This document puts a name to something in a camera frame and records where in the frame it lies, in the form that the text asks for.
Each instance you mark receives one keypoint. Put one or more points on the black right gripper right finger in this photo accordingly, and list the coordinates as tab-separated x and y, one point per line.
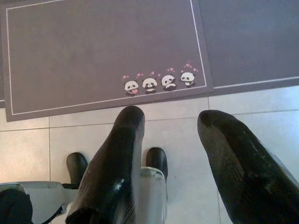
245	177

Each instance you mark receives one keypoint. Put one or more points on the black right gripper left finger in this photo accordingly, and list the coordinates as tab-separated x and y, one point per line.
109	177

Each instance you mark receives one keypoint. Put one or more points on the black robot left foot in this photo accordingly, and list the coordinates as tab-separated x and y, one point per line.
76	165

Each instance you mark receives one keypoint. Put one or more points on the black robot foot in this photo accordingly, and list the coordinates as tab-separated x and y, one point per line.
157	161
76	165

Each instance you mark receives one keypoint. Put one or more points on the white robot right leg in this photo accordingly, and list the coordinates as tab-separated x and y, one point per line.
151	198

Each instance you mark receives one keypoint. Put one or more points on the white robot leg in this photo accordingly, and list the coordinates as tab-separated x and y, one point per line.
46	193
151	198

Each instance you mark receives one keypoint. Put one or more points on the black robot right foot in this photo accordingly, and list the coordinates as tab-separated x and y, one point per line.
157	161

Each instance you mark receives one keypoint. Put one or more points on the white robot left leg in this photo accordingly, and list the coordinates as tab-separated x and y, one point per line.
46	193

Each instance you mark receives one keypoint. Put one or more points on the grey panda print floor mat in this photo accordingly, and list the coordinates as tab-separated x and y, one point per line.
93	46

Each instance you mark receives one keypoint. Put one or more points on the plain grey floor mat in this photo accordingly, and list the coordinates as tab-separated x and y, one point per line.
252	42

